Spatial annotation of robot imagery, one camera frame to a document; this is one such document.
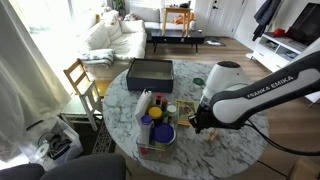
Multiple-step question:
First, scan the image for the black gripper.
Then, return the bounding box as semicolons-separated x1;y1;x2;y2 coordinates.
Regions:
187;102;212;135

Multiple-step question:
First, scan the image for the white-capped small bottle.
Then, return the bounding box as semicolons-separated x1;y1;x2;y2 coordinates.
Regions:
166;104;179;125

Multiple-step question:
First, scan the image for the jar with blue lid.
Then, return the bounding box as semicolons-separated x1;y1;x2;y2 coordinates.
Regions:
151;122;177;146

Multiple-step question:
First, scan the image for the red-capped sauce bottle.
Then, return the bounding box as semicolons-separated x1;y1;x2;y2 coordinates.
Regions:
161;98;169;113
155;92;164;107

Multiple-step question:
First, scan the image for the jar with yellow lid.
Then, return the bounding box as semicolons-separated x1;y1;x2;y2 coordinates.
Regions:
148;106;164;126

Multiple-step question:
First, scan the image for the green round lid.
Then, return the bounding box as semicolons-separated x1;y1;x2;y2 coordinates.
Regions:
192;77;205;87

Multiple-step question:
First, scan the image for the clear plastic storage bin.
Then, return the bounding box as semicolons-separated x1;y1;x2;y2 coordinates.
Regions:
135;128;179;165

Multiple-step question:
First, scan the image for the white bottle with blue cap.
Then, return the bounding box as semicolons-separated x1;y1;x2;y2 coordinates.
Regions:
136;114;155;146

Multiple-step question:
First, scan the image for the white paper bag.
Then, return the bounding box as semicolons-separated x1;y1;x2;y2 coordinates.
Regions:
134;88;153;126

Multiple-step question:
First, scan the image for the dark blue open box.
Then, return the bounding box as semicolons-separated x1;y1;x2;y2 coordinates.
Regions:
125;58;175;94

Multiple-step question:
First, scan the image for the grey door mat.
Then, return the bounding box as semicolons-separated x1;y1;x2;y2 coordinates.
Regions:
204;38;227;47

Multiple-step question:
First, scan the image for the black coffee table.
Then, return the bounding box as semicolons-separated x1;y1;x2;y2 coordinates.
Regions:
150;28;206;55

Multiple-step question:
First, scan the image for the patterned floor rug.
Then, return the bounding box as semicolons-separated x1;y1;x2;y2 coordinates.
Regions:
91;119;117;155

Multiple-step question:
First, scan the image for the orange toy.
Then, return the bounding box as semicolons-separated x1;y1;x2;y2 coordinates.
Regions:
172;13;195;26

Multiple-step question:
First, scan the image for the white TV stand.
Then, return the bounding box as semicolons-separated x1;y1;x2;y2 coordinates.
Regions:
251;31;320;104

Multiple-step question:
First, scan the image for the white painted chair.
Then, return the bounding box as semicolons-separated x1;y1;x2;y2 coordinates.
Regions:
60;80;104;133

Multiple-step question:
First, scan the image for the light wooden side table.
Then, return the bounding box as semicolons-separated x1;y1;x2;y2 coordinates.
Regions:
161;6;193;37

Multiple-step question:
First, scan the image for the white sofa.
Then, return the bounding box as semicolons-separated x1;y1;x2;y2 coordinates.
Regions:
78;9;148;81

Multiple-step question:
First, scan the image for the cardboard box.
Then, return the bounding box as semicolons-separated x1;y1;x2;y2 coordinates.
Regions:
287;155;320;180

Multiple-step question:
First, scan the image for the light grey sofa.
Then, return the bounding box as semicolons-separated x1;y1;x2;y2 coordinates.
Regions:
127;5;197;32

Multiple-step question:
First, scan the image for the grey white throw blanket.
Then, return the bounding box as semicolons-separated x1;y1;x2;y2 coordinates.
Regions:
78;48;116;68

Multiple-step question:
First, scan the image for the red object on stand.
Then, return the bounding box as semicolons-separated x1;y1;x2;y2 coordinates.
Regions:
272;27;287;38

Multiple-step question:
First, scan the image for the wooden chair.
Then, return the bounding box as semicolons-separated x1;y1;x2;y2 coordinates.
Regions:
62;58;113;98

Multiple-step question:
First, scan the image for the dark hanging coat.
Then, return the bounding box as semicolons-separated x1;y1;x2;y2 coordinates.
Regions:
252;0;283;42

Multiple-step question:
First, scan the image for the grey office chair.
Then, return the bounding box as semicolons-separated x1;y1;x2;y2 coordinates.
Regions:
0;153;128;180

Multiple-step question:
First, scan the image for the clear floor bin with clutter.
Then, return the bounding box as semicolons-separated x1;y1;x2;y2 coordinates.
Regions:
31;116;85;171

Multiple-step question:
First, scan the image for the green house plant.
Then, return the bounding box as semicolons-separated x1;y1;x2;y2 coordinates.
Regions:
111;0;127;18

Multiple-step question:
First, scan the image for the black television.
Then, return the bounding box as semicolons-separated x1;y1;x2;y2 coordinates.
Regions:
286;2;320;48

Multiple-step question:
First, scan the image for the white curtain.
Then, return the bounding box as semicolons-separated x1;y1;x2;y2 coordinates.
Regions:
0;0;73;163

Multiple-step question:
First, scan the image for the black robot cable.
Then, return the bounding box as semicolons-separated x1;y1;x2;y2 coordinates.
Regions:
244;121;320;178

